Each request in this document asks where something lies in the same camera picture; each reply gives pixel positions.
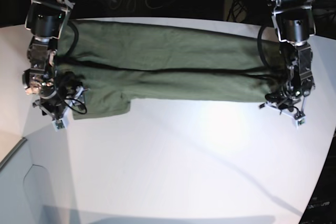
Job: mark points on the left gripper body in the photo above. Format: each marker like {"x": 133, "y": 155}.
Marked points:
{"x": 289, "y": 105}

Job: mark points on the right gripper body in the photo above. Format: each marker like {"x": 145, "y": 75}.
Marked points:
{"x": 56, "y": 102}

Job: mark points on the green t-shirt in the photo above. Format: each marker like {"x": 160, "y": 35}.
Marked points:
{"x": 121, "y": 62}

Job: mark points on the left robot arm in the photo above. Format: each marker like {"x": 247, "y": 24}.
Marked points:
{"x": 294, "y": 25}

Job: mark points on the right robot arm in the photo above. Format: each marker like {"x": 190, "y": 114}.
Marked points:
{"x": 46, "y": 19}

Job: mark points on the white table extension panel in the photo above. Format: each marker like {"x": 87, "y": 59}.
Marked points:
{"x": 36, "y": 184}

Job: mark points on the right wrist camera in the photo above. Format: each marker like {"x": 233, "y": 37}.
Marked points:
{"x": 60, "y": 124}

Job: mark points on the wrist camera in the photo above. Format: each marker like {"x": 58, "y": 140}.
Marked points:
{"x": 299, "y": 121}
{"x": 60, "y": 124}

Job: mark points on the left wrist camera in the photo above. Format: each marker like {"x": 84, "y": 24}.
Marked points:
{"x": 299, "y": 121}

